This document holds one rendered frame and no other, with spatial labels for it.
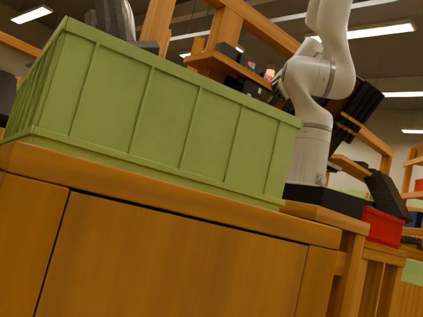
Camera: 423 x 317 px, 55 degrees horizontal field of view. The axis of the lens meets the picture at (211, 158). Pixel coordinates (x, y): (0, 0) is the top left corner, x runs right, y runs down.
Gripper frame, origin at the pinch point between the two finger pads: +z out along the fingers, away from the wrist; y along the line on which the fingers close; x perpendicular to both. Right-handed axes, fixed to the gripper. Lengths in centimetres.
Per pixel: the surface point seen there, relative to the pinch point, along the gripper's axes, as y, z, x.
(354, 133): -63, -31, -1
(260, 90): -34, -24, -47
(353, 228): -3, 31, 55
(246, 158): 62, 46, 65
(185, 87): 76, 44, 59
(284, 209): 16, 40, 45
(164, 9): 28, -16, -66
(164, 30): 23, -9, -64
